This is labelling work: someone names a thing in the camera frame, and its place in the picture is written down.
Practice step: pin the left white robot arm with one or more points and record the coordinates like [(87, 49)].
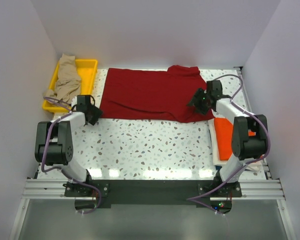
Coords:
[(54, 148)]

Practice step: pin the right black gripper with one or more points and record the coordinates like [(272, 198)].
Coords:
[(199, 93)]

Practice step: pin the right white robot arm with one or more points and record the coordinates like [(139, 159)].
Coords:
[(250, 141)]

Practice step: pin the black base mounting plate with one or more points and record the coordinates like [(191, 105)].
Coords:
[(136, 192)]

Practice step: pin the dark red t shirt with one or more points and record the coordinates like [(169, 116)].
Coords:
[(153, 95)]

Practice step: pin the orange folded t shirt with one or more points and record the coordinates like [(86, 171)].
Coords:
[(223, 131)]

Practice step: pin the white folded t shirt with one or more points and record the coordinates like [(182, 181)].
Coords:
[(214, 146)]

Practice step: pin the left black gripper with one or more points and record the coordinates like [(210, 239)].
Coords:
[(97, 113)]

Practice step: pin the beige crumpled t shirt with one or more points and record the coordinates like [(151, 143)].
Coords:
[(68, 83)]

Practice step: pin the aluminium frame rail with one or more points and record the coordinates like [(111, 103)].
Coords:
[(43, 189)]

